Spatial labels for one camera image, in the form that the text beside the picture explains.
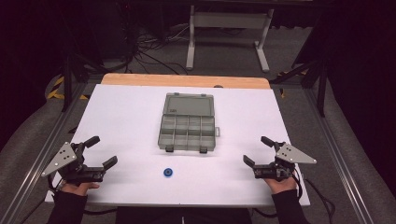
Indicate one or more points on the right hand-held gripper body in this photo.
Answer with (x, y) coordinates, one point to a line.
(281, 163)

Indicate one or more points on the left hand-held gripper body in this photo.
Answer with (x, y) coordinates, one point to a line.
(70, 163)

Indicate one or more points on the grey plastic compartment box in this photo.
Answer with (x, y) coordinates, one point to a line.
(188, 122)

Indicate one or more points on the person's right hand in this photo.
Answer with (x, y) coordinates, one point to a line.
(280, 185)

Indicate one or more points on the person's left hand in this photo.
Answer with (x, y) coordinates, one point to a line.
(79, 188)

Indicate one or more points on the white table board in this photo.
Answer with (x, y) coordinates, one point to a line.
(130, 130)

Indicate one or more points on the black tripod stand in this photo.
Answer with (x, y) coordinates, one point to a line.
(311, 74)
(73, 65)

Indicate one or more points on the wooden table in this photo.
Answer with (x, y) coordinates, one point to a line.
(183, 81)

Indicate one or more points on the grey metal stand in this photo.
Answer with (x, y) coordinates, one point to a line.
(229, 29)

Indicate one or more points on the aluminium frame rail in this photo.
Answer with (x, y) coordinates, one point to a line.
(337, 155)
(37, 158)

